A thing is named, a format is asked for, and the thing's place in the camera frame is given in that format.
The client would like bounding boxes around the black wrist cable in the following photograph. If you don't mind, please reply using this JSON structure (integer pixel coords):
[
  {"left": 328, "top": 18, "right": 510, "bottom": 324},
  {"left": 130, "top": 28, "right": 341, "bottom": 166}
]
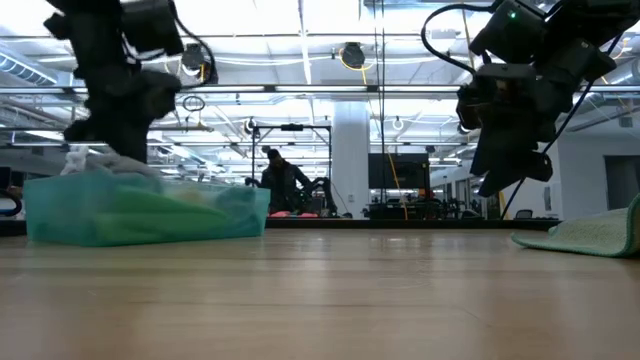
[
  {"left": 420, "top": 3, "right": 496, "bottom": 76},
  {"left": 172, "top": 14, "right": 219, "bottom": 87}
]

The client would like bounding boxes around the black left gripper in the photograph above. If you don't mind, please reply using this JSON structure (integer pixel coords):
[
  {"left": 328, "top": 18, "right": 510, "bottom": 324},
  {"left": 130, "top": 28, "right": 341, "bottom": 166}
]
[{"left": 63, "top": 69, "right": 182, "bottom": 165}]

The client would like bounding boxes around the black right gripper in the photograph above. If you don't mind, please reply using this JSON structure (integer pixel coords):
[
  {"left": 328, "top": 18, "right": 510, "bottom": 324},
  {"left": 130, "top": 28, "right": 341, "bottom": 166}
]
[{"left": 455, "top": 74, "right": 574, "bottom": 198}]

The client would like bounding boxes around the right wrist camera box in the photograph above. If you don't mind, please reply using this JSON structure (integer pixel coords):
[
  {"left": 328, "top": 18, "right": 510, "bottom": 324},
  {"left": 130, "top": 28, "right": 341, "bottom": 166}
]
[{"left": 474, "top": 62, "right": 539, "bottom": 94}]

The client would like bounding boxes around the black hanging cable loop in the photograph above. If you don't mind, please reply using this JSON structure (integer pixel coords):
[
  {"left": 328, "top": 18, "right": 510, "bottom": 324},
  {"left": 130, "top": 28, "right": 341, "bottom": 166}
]
[{"left": 182, "top": 94, "right": 206, "bottom": 114}]

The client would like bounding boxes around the black ceiling cable reel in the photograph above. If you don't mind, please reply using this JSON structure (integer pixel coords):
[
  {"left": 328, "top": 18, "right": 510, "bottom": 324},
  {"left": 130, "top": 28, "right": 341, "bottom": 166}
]
[
  {"left": 337, "top": 41, "right": 376, "bottom": 85},
  {"left": 180, "top": 42, "right": 220, "bottom": 86}
]

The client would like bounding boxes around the silver air duct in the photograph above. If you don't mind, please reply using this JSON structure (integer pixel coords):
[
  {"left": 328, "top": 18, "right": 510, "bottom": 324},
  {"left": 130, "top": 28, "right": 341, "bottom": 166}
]
[
  {"left": 0, "top": 52, "right": 59, "bottom": 86},
  {"left": 574, "top": 59, "right": 640, "bottom": 142}
]

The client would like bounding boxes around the black wall monitor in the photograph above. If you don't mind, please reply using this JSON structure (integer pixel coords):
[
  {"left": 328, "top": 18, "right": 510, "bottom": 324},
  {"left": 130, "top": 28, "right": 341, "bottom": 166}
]
[{"left": 368, "top": 152, "right": 431, "bottom": 190}]

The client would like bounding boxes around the dark wall panel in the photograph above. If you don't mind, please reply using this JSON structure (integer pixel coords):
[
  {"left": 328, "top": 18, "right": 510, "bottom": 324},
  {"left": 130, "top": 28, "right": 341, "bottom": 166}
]
[{"left": 604, "top": 154, "right": 640, "bottom": 211}]

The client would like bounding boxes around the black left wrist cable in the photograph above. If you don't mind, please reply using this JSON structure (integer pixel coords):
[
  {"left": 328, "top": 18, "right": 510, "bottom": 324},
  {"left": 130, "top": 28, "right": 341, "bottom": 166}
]
[{"left": 172, "top": 14, "right": 219, "bottom": 87}]

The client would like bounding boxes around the person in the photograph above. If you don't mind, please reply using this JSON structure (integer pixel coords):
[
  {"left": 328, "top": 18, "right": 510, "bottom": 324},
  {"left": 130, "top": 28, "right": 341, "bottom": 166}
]
[{"left": 258, "top": 148, "right": 315, "bottom": 214}]

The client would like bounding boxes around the white pillar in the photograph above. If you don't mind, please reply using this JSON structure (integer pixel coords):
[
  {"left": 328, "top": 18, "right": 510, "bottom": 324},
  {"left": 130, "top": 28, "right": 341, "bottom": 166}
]
[{"left": 330, "top": 102, "right": 372, "bottom": 219}]

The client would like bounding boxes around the thin black hanging cable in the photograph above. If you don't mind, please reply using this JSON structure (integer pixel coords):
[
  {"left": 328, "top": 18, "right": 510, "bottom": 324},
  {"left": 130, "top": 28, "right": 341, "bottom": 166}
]
[{"left": 372, "top": 0, "right": 387, "bottom": 204}]

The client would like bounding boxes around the teal translucent plastic bin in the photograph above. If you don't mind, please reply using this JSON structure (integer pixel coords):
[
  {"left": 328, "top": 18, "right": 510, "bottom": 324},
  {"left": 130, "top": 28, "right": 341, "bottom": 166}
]
[{"left": 23, "top": 169, "right": 272, "bottom": 248}]

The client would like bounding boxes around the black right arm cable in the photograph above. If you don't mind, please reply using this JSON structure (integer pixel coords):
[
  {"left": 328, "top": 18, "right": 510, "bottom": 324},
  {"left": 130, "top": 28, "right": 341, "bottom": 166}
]
[{"left": 499, "top": 29, "right": 626, "bottom": 221}]

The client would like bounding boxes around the long ceiling light bar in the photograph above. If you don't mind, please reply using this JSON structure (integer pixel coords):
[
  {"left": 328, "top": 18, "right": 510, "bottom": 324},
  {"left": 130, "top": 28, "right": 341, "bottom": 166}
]
[{"left": 0, "top": 84, "right": 640, "bottom": 96}]

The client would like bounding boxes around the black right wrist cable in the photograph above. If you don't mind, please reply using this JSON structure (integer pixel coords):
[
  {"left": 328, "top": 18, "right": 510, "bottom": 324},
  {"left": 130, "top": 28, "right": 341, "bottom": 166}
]
[{"left": 420, "top": 3, "right": 496, "bottom": 76}]

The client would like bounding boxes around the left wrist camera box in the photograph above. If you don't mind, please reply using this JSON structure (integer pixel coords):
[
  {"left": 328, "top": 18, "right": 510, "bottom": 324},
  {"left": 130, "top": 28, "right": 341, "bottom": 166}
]
[{"left": 122, "top": 0, "right": 185, "bottom": 57}]

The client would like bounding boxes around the black background rig frame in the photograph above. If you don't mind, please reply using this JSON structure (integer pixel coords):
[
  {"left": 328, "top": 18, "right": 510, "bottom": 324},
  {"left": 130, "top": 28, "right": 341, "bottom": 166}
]
[{"left": 250, "top": 123, "right": 333, "bottom": 206}]

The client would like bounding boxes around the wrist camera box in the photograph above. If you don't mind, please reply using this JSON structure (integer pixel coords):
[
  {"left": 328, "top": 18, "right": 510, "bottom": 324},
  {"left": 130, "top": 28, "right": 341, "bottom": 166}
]
[
  {"left": 122, "top": 0, "right": 185, "bottom": 57},
  {"left": 474, "top": 62, "right": 539, "bottom": 94}
]

